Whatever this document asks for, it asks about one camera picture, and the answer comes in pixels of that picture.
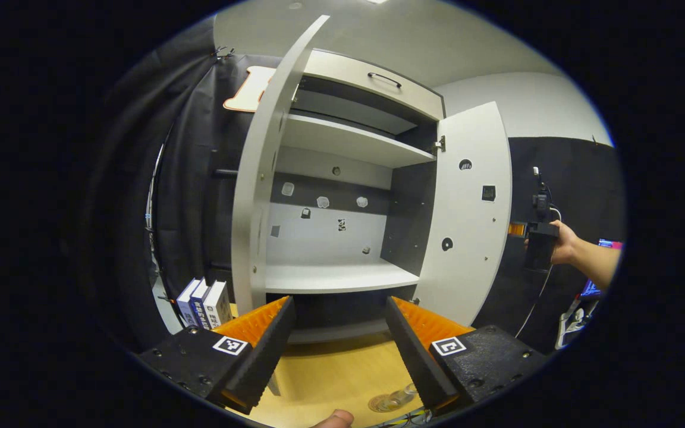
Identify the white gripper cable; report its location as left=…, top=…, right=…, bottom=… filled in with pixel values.
left=515, top=205, right=562, bottom=339

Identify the cabinet drawer with black handle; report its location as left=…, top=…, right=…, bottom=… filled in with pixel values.
left=304, top=49, right=444, bottom=121

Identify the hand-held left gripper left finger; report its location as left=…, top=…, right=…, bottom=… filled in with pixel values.
left=137, top=295, right=297, bottom=416

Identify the cabinet door with camera sticker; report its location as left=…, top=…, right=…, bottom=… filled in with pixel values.
left=231, top=15, right=331, bottom=316

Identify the pale blue book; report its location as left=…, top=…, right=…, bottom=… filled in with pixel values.
left=176, top=278, right=202, bottom=326

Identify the light grey cabinet door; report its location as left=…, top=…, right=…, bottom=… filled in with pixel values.
left=414, top=101, right=513, bottom=326

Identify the white book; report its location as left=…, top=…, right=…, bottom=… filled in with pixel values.
left=203, top=281, right=233, bottom=328

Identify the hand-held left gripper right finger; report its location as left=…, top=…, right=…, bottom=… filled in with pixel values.
left=385, top=296, right=548, bottom=412

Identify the grey cabinet with shelves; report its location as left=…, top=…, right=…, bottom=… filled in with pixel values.
left=265, top=49, right=445, bottom=345

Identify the white power strip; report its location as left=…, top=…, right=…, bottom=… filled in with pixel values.
left=555, top=297, right=599, bottom=350

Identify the computer monitor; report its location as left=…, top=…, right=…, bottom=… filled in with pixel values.
left=580, top=238, right=624, bottom=298

